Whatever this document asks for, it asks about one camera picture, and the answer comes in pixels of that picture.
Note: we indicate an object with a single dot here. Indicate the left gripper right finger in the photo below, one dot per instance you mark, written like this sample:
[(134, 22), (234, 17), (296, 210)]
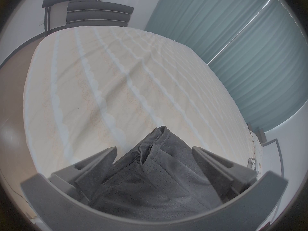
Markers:
[(223, 174)]

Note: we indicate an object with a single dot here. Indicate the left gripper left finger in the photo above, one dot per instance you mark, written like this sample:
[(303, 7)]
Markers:
[(92, 171)]

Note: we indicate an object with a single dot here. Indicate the black garment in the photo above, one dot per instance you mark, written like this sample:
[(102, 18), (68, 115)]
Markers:
[(156, 177)]

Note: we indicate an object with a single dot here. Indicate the bed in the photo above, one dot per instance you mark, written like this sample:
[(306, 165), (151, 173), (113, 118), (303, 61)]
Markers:
[(108, 80)]

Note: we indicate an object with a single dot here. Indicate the white printed pillow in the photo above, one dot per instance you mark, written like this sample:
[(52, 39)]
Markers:
[(256, 150)]

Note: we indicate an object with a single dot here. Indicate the blue-green curtain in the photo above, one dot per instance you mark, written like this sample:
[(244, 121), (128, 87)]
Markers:
[(192, 15), (262, 76)]

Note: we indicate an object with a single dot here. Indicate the dark grey chest of drawers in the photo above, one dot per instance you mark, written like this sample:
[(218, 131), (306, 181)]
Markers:
[(101, 14)]

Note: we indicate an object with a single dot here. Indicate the dark grey topped dressing table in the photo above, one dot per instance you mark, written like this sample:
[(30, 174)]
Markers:
[(57, 6)]

